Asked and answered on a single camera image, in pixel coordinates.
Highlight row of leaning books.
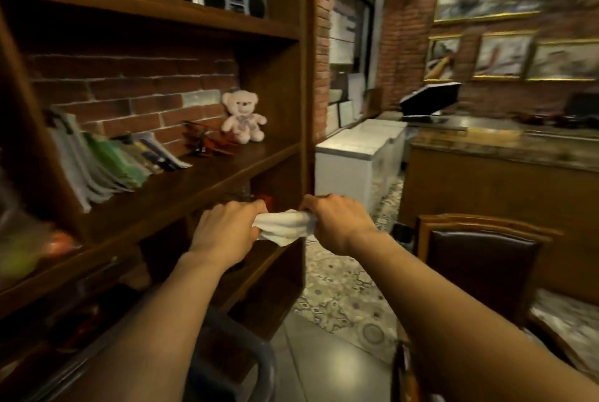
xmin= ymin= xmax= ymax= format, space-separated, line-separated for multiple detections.
xmin=44 ymin=107 xmax=193 ymax=214

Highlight wooden counter with stone top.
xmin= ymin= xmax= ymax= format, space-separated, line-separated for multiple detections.
xmin=399 ymin=116 xmax=599 ymax=304

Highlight dark leather wooden chair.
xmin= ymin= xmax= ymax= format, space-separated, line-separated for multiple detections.
xmin=414 ymin=214 xmax=564 ymax=327

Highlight red toy airplane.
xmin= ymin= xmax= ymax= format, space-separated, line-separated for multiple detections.
xmin=182 ymin=120 xmax=238 ymax=157

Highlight narrow gold framed painting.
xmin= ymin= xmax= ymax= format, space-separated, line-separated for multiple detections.
xmin=423 ymin=34 xmax=463 ymax=83

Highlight person's right hand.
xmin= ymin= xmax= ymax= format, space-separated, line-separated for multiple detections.
xmin=299 ymin=194 xmax=378 ymax=256

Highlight person's right forearm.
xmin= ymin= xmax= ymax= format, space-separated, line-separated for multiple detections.
xmin=344 ymin=230 xmax=599 ymax=402

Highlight smaller white chest freezer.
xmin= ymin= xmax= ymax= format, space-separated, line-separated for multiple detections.
xmin=352 ymin=119 xmax=408 ymax=178

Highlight black monitor on counter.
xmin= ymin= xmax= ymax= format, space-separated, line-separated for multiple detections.
xmin=399 ymin=82 xmax=463 ymax=118

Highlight colourful blurred object on shelf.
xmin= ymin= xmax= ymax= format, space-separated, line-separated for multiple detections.
xmin=0 ymin=210 xmax=80 ymax=278

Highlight person's left hand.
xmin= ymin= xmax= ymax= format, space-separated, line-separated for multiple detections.
xmin=188 ymin=200 xmax=269 ymax=267

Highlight wooden bookshelf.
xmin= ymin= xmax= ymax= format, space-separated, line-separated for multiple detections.
xmin=0 ymin=0 xmax=316 ymax=402

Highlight white teddy bear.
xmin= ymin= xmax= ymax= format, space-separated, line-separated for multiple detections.
xmin=220 ymin=90 xmax=268 ymax=144

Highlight person's left forearm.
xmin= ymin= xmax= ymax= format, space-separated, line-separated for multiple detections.
xmin=61 ymin=251 xmax=226 ymax=402

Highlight white cloth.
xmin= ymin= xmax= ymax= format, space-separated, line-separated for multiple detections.
xmin=252 ymin=209 xmax=318 ymax=247

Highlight black metal chair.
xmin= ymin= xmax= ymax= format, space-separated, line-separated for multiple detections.
xmin=185 ymin=306 xmax=278 ymax=402

